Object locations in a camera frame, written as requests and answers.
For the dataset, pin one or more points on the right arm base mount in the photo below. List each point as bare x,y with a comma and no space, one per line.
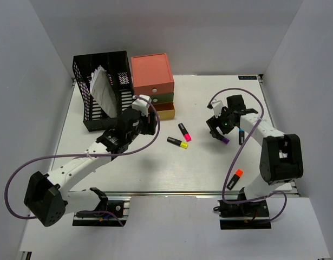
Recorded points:
247,216

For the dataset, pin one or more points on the pink black highlighter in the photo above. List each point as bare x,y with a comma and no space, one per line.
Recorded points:
184,132

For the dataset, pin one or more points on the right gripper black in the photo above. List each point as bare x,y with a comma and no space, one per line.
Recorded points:
213,123

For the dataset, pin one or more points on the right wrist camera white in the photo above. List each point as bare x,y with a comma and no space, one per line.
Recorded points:
216,106

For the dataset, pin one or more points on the white paper stack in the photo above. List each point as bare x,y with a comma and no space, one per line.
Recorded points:
102,92

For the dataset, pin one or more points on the yellow black highlighter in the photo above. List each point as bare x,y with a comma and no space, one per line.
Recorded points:
177,142

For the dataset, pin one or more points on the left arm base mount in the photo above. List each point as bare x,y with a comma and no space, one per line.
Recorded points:
112,211

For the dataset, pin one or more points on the orange black highlighter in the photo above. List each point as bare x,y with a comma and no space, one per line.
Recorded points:
235,178

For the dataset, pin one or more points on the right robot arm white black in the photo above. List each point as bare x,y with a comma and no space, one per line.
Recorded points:
281,156

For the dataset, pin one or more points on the purple black highlighter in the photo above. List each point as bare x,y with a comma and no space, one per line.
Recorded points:
225,140

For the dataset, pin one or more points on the blue black highlighter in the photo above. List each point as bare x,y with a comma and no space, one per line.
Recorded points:
241,136

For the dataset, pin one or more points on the coral drawer cabinet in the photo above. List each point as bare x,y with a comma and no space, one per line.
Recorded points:
151,69

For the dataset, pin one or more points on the green drawer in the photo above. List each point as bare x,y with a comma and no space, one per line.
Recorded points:
162,98

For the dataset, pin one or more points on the coral top drawer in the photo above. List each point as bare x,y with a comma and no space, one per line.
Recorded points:
153,89

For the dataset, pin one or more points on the yellow bottom drawer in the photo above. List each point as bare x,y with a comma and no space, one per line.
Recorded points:
165,111

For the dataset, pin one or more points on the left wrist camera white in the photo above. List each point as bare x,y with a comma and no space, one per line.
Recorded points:
141,103

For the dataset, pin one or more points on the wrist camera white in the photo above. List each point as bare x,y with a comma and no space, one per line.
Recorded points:
216,106
141,103

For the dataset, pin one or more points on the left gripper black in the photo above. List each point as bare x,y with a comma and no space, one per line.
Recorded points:
149,128

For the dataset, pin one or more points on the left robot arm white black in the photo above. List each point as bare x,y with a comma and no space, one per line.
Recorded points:
49,196

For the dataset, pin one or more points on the black mesh file organizer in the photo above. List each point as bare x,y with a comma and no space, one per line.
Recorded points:
118,71

